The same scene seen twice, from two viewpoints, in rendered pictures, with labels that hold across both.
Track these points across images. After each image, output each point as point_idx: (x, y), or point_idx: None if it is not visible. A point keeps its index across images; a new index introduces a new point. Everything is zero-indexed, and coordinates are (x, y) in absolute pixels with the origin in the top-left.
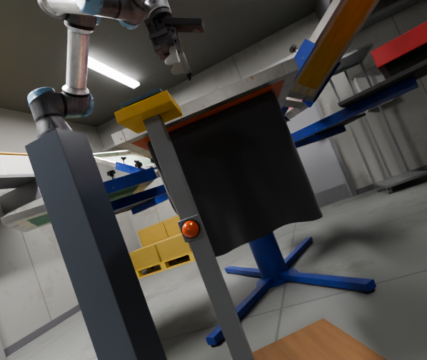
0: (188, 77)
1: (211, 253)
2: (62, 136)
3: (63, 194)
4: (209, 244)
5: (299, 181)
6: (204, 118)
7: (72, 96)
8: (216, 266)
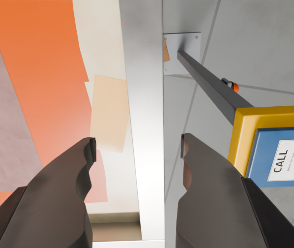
0: (95, 147)
1: (213, 76)
2: None
3: None
4: (211, 77)
5: None
6: (85, 92)
7: None
8: (211, 73)
